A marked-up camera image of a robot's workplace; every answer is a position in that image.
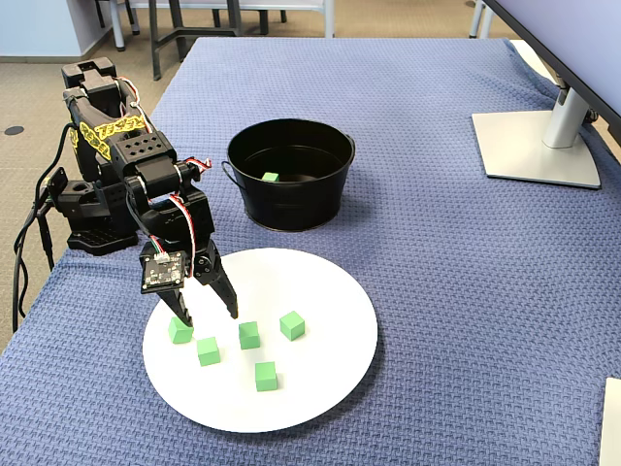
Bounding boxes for thick black power cable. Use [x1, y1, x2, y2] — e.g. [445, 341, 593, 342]
[12, 206, 52, 336]

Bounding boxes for blue woven table cloth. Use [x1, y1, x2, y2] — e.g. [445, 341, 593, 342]
[0, 37, 621, 466]

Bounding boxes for red white servo wire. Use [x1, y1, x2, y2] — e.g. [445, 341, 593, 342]
[115, 76, 147, 120]
[145, 157, 214, 273]

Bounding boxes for black camera circuit board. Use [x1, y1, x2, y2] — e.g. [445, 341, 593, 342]
[139, 250, 189, 296]

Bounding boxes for computer monitor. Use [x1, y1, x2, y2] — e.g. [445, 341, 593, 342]
[482, 0, 621, 125]

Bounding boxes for light blue cabinet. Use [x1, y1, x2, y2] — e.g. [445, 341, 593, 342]
[0, 0, 117, 58]

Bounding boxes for white flat board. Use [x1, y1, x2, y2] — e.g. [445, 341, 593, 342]
[597, 376, 621, 466]

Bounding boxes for black metal bucket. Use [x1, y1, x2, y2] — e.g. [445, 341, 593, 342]
[221, 119, 357, 233]

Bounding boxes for silver monitor stand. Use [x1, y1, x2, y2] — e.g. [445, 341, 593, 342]
[470, 80, 603, 190]

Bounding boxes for thin black camera cable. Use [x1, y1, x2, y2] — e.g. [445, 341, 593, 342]
[29, 123, 74, 210]

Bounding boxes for black chair legs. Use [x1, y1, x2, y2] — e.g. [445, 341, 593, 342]
[94, 0, 142, 38]
[258, 8, 289, 37]

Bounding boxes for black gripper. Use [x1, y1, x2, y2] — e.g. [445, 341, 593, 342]
[140, 189, 241, 329]

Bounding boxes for black usb cable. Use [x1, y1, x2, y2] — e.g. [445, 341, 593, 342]
[37, 213, 57, 273]

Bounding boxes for grey metal desk leg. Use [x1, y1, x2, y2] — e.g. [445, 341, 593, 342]
[468, 0, 495, 41]

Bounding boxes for white round plate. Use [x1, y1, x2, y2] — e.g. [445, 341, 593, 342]
[142, 247, 378, 434]

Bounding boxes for black monitor cable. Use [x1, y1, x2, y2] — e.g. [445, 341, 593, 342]
[584, 107, 613, 135]

